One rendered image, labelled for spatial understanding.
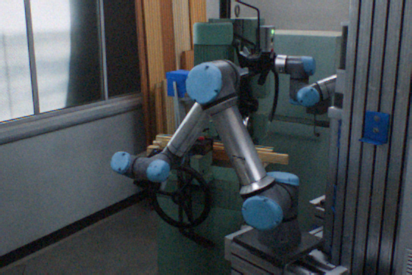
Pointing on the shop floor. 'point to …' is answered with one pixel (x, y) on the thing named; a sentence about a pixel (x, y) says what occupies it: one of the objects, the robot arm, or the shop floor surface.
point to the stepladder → (176, 81)
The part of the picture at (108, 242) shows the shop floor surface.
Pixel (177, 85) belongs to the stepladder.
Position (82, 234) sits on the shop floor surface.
